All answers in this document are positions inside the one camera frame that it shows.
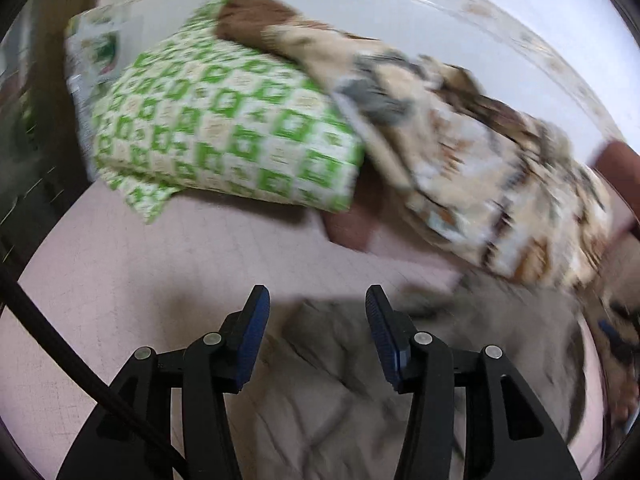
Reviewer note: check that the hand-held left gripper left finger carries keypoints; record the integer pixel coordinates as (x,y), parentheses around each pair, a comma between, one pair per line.
(252,330)

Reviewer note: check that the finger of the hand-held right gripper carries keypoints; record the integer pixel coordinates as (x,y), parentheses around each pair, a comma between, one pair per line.
(611,332)

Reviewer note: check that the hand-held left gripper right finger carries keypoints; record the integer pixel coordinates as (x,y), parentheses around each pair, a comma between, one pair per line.
(380,330)

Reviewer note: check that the grey quilted down jacket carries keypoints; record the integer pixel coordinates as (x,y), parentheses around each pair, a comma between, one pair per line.
(325,410)

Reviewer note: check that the person's right hand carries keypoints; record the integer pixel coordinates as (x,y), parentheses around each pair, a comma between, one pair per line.
(626,402)

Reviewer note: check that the pink quilted bed sheet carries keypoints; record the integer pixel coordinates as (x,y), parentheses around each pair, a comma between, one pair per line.
(150,270)

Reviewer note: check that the leaf printed fleece blanket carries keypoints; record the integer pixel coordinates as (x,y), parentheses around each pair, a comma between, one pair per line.
(475,170)

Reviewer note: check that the green white patterned pillow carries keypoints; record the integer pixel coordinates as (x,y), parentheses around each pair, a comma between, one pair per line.
(225,125)

